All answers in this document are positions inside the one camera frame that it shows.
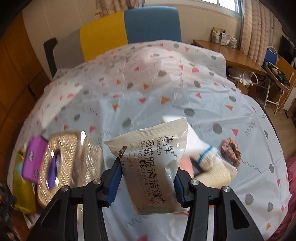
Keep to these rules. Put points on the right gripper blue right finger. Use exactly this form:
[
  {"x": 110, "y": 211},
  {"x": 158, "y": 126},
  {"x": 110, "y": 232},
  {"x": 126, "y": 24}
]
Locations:
[{"x": 231, "y": 219}]

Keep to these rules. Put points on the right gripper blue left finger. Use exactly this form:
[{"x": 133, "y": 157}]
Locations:
[{"x": 59, "y": 220}]

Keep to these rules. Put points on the brown pink hair scrunchie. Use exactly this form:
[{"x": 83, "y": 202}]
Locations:
[{"x": 231, "y": 151}]

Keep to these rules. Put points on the white wet wipes packet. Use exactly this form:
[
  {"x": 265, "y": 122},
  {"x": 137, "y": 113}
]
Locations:
[{"x": 150, "y": 158}]

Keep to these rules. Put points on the cream knit sock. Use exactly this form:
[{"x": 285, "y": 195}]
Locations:
[{"x": 221, "y": 174}]

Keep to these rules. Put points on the ornate gold tissue box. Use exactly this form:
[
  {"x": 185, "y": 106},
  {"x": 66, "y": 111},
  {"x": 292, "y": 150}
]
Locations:
[{"x": 70, "y": 158}]

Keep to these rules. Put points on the white work glove blue trim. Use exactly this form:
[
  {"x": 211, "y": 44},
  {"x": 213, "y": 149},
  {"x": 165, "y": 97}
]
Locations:
[{"x": 204, "y": 154}]

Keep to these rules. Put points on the purple tissue box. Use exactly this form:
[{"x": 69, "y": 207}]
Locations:
[{"x": 34, "y": 158}]

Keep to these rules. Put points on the pink rolled towel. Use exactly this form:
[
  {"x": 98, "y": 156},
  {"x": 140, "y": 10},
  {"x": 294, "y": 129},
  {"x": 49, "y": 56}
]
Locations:
[{"x": 190, "y": 165}]

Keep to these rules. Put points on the patterned white bed cover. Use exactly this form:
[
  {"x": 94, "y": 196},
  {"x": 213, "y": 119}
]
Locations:
[{"x": 134, "y": 86}]

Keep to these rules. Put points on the blue folding chair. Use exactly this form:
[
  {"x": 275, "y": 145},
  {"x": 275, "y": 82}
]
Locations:
[{"x": 274, "y": 76}]

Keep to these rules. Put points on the wooden side desk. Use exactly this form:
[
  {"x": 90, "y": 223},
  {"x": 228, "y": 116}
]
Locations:
[{"x": 236, "y": 59}]

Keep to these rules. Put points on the grey yellow blue headboard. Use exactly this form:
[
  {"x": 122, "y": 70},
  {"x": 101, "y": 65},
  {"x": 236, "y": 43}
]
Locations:
[{"x": 146, "y": 24}]

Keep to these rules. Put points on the packages on desk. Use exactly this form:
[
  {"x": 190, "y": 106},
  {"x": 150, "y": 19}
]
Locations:
[{"x": 220, "y": 37}]

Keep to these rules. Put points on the beige patterned curtain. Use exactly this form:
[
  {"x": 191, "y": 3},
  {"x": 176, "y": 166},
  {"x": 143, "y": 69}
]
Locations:
[{"x": 260, "y": 30}]

